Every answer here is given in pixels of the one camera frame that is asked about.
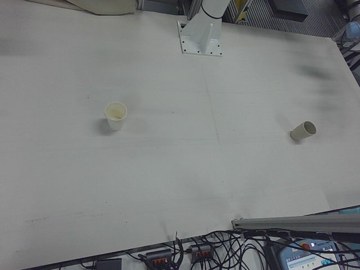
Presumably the white paper cup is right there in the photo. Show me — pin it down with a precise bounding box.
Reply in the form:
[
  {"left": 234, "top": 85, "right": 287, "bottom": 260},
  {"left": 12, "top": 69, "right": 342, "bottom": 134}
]
[{"left": 104, "top": 101, "right": 128, "bottom": 132}]

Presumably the grey hub with orange ports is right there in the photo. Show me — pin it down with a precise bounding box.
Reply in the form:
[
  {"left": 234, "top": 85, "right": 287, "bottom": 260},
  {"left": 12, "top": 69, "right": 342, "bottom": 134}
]
[
  {"left": 146, "top": 249, "right": 172, "bottom": 267},
  {"left": 190, "top": 243, "right": 215, "bottom": 264}
]

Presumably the aluminium profile rail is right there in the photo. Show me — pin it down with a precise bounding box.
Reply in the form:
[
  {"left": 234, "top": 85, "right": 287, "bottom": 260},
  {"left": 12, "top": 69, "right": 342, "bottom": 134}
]
[{"left": 231, "top": 207, "right": 360, "bottom": 236}]

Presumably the white pedestal column with mount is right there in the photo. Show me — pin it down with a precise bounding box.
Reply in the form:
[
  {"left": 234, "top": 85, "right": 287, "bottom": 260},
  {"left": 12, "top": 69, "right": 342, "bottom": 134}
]
[{"left": 177, "top": 0, "right": 230, "bottom": 57}]

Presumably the flat black adapter box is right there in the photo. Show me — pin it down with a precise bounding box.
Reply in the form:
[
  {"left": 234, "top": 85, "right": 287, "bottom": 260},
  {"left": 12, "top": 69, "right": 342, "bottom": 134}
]
[{"left": 94, "top": 258, "right": 123, "bottom": 270}]

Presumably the teach pendant with red button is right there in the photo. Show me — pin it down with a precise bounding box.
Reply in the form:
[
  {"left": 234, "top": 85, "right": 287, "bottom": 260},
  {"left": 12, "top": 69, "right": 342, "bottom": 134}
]
[{"left": 268, "top": 237, "right": 351, "bottom": 270}]

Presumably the black cable tangle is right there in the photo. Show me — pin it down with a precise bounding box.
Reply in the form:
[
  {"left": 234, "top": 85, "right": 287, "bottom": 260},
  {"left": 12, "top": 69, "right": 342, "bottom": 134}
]
[{"left": 123, "top": 229, "right": 282, "bottom": 270}]

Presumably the beige paper cup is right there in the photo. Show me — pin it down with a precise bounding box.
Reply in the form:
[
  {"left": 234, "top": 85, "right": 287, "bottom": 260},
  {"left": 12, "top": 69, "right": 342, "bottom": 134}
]
[{"left": 290, "top": 120, "right": 317, "bottom": 142}]

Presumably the yellow black bracket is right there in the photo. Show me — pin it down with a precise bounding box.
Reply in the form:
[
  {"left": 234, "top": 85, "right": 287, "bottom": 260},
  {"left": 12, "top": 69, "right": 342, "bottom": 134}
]
[{"left": 235, "top": 0, "right": 248, "bottom": 24}]

